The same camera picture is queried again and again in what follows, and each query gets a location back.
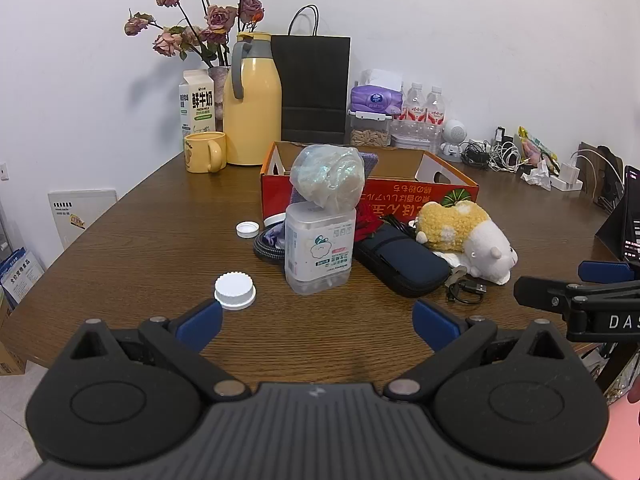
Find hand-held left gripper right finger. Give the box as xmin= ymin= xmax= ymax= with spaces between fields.
xmin=384 ymin=299 xmax=576 ymax=402

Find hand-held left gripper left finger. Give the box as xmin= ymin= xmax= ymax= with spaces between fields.
xmin=65 ymin=299 xmax=251 ymax=402

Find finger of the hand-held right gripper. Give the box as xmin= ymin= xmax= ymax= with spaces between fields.
xmin=514 ymin=275 xmax=640 ymax=312
xmin=578 ymin=260 xmax=640 ymax=283

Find white ribbed lid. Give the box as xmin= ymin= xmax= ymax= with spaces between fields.
xmin=214 ymin=271 xmax=258 ymax=311

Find black usb cable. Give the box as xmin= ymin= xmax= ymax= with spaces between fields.
xmin=445 ymin=265 xmax=487 ymax=305

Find white paper tissue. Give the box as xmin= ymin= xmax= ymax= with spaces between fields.
xmin=434 ymin=249 xmax=471 ymax=268

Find navy pouch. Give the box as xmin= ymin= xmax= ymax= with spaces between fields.
xmin=353 ymin=223 xmax=452 ymax=298

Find black braided cable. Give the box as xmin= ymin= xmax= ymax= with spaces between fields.
xmin=253 ymin=232 xmax=287 ymax=264

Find yellow white plush toy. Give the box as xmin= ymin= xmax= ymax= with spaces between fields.
xmin=415 ymin=201 xmax=519 ymax=286

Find red rose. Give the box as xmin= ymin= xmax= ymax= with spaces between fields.
xmin=354 ymin=204 xmax=386 ymax=241

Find orange cardboard box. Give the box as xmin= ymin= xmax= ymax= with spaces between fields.
xmin=260 ymin=141 xmax=480 ymax=241

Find clear plastic jar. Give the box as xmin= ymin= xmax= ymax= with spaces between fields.
xmin=284 ymin=203 xmax=357 ymax=296

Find iridescent plastic bag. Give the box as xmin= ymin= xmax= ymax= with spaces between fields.
xmin=290 ymin=144 xmax=366 ymax=211

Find white charger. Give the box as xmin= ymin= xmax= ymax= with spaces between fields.
xmin=550 ymin=160 xmax=583 ymax=192

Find lavender cloth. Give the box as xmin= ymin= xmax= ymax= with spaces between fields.
xmin=264 ymin=225 xmax=288 ymax=256

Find crumpled white tissue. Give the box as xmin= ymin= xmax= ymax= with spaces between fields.
xmin=520 ymin=162 xmax=552 ymax=190

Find pink cloth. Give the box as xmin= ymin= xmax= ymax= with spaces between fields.
xmin=590 ymin=390 xmax=640 ymax=480

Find yellow snack packet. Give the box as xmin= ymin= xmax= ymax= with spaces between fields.
xmin=516 ymin=126 xmax=560 ymax=171

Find yellow mug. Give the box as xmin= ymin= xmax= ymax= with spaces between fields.
xmin=184 ymin=131 xmax=227 ymax=174

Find purple cloth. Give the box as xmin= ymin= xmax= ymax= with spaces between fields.
xmin=357 ymin=152 xmax=381 ymax=181

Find white robot figure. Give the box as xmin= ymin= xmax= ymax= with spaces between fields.
xmin=440 ymin=119 xmax=469 ymax=162

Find blue printed boxes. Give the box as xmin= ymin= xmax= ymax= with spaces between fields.
xmin=0 ymin=245 xmax=46 ymax=306

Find brown cardboard carton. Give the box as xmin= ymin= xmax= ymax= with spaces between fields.
xmin=0 ymin=300 xmax=27 ymax=377

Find clear food container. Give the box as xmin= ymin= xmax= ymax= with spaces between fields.
xmin=348 ymin=109 xmax=393 ymax=148

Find clear water bottle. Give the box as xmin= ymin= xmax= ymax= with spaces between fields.
xmin=424 ymin=85 xmax=447 ymax=137
xmin=402 ymin=81 xmax=426 ymax=136

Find white milk carton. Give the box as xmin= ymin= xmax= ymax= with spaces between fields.
xmin=179 ymin=70 xmax=217 ymax=138

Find yellow thermos jug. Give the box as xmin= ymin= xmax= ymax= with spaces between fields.
xmin=222 ymin=31 xmax=282 ymax=167

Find purple tissue pack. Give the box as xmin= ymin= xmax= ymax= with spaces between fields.
xmin=350 ymin=69 xmax=405 ymax=117

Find pink speckled vase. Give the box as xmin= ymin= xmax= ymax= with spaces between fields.
xmin=207 ymin=66 xmax=231 ymax=133

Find black paper bag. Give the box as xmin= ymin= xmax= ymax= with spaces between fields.
xmin=270 ymin=5 xmax=351 ymax=145

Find dried pink rose bouquet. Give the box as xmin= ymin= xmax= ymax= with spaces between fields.
xmin=124 ymin=0 xmax=264 ymax=68

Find tangle of cables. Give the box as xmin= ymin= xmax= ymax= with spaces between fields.
xmin=460 ymin=139 xmax=523 ymax=173

